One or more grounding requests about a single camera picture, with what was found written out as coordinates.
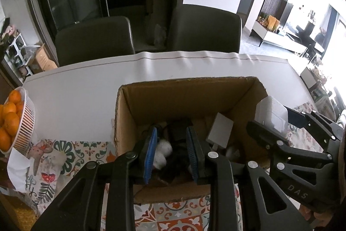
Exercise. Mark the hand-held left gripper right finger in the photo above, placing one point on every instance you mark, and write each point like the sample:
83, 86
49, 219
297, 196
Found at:
192, 155

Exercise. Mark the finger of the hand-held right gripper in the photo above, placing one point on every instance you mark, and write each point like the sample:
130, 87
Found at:
297, 117
275, 155

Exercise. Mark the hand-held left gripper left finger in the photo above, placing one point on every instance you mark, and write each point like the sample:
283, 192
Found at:
150, 155

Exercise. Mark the white fuzzy object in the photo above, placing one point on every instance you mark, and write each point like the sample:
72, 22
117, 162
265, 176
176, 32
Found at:
163, 151

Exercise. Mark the white square charger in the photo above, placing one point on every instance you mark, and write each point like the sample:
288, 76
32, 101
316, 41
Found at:
270, 112

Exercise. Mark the white plug adapter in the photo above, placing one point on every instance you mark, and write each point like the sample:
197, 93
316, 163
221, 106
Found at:
221, 129

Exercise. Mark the brown cardboard box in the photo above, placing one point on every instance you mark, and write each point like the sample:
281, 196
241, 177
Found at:
175, 95

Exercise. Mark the person's right hand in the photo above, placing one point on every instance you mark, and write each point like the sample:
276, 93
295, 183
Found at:
321, 220

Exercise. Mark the colourful patterned tablecloth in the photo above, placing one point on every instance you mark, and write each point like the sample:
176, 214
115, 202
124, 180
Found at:
81, 155

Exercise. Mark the white tv console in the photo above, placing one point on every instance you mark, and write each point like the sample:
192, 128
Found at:
283, 40

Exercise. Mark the black desk chair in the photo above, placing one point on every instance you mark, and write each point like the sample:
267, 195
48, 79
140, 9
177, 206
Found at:
309, 30

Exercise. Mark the white table mat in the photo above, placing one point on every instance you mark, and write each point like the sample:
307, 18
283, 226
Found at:
81, 90

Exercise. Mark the orange paper bag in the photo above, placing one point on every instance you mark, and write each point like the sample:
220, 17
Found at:
273, 23

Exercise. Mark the black television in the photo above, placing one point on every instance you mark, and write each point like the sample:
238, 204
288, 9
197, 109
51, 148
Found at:
287, 15

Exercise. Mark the dark grey dining chair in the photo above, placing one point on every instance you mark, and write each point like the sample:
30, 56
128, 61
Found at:
94, 38
205, 28

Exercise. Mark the white fruit basket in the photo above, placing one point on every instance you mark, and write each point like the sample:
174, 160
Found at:
25, 122

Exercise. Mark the white paper sheet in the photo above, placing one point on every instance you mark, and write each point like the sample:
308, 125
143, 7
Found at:
17, 171

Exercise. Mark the pile of oranges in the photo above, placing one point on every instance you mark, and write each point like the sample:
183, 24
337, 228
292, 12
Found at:
12, 121

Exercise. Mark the cardboard carton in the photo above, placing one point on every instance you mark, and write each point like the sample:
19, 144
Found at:
43, 59

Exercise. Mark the clear plastic bag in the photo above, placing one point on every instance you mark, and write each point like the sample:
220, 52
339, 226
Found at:
29, 51

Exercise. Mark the white shoe rack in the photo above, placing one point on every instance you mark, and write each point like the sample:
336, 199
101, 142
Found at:
17, 55

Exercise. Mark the pile of plush toys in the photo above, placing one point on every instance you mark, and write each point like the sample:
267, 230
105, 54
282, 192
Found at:
6, 30

